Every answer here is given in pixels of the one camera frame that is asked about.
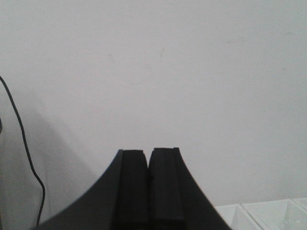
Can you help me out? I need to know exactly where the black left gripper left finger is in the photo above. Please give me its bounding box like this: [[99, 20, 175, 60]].
[[37, 149, 147, 230]]

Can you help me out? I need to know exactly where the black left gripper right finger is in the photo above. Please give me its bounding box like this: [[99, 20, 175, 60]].
[[149, 148, 230, 230]]

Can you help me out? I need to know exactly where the left white storage bin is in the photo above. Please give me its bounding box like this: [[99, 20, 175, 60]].
[[215, 204, 262, 230]]

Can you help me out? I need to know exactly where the white storage bin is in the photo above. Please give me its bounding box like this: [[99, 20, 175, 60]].
[[215, 204, 262, 230], [242, 199, 307, 230]]

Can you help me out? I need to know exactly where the middle white storage bin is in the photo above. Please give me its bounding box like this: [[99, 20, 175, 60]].
[[242, 199, 307, 230]]

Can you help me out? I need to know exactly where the black power cable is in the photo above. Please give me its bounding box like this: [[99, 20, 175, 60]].
[[0, 76, 46, 227]]

